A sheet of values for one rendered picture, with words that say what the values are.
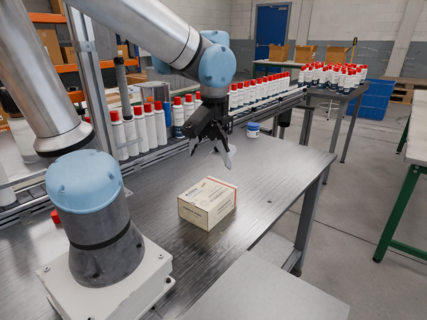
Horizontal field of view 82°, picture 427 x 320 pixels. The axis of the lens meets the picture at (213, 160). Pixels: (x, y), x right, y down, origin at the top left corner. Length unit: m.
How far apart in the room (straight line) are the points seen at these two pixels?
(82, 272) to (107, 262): 0.05
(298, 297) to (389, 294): 1.30
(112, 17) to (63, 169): 0.25
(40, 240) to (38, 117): 0.43
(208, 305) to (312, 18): 8.01
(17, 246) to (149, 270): 0.44
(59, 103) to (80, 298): 0.36
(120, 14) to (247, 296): 0.58
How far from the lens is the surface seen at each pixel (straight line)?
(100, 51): 0.82
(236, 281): 0.65
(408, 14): 7.84
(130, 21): 0.42
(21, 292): 0.77
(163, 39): 0.43
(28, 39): 0.53
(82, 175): 0.46
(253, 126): 1.39
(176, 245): 0.73
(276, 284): 0.66
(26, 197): 1.01
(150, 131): 1.13
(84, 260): 0.54
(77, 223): 0.48
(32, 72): 0.53
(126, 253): 0.54
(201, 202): 0.74
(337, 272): 1.89
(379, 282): 1.96
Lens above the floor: 1.35
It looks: 27 degrees down
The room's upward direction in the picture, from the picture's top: straight up
